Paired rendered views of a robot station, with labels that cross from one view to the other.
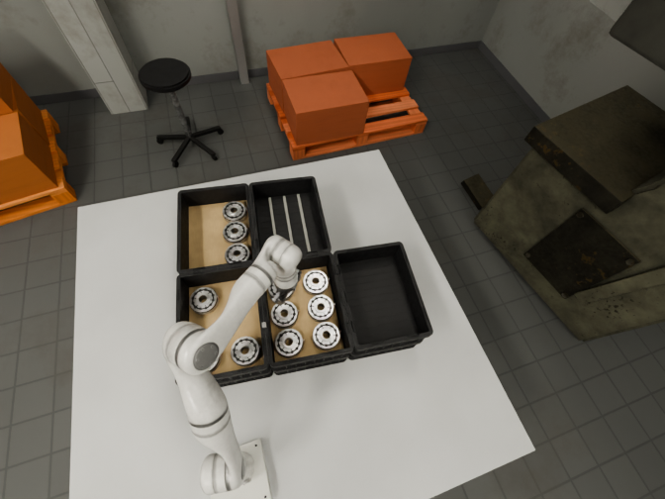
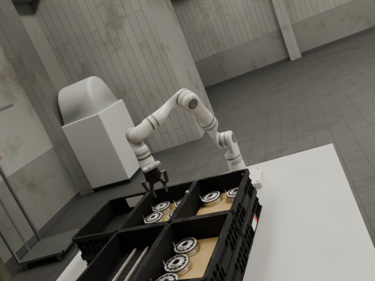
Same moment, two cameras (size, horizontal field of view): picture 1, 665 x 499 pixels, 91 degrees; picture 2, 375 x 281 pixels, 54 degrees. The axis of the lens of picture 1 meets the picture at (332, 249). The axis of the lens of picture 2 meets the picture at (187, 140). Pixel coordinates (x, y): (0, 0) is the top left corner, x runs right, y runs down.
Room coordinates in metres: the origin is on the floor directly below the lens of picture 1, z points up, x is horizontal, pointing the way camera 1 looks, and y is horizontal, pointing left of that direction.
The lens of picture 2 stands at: (1.43, 1.51, 1.63)
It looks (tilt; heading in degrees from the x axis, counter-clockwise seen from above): 14 degrees down; 226
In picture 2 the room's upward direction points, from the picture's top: 23 degrees counter-clockwise
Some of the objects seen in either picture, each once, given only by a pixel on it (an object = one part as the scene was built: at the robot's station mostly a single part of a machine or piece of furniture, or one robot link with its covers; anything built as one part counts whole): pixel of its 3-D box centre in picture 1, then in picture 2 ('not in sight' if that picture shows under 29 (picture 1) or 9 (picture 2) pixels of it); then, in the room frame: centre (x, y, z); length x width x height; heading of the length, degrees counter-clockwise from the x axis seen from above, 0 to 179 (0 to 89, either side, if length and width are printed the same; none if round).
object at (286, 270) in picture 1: (286, 260); (137, 142); (0.39, 0.12, 1.27); 0.09 x 0.07 x 0.15; 65
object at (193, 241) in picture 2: (237, 253); (185, 245); (0.59, 0.39, 0.86); 0.10 x 0.10 x 0.01
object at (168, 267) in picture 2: (235, 231); (176, 262); (0.69, 0.43, 0.86); 0.10 x 0.10 x 0.01
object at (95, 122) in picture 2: not in sight; (101, 130); (-1.74, -3.43, 0.82); 0.84 x 0.75 x 1.65; 26
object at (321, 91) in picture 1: (346, 93); not in sight; (2.59, 0.09, 0.23); 1.28 x 0.87 x 0.46; 116
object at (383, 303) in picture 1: (377, 296); (116, 223); (0.49, -0.21, 0.87); 0.40 x 0.30 x 0.11; 20
